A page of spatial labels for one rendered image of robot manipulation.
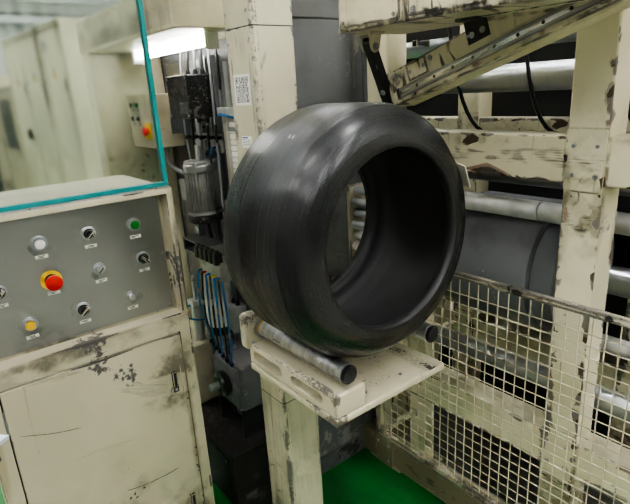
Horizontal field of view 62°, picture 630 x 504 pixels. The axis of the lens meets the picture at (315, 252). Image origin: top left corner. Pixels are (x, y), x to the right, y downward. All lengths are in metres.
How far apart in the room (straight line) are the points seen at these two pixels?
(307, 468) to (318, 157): 1.10
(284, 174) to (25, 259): 0.74
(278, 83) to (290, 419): 0.96
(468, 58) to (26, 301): 1.24
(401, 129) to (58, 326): 1.00
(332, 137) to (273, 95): 0.38
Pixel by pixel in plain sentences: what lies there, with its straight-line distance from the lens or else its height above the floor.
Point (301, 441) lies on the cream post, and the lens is 1.73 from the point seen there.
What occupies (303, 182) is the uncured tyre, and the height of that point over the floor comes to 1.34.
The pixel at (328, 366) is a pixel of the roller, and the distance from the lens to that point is 1.20.
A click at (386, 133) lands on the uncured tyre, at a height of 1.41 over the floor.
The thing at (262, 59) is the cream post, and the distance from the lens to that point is 1.36.
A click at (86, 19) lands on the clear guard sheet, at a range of 1.47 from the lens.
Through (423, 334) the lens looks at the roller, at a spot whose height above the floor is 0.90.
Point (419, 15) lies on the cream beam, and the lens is 1.31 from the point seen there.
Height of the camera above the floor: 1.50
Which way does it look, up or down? 17 degrees down
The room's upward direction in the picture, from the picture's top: 3 degrees counter-clockwise
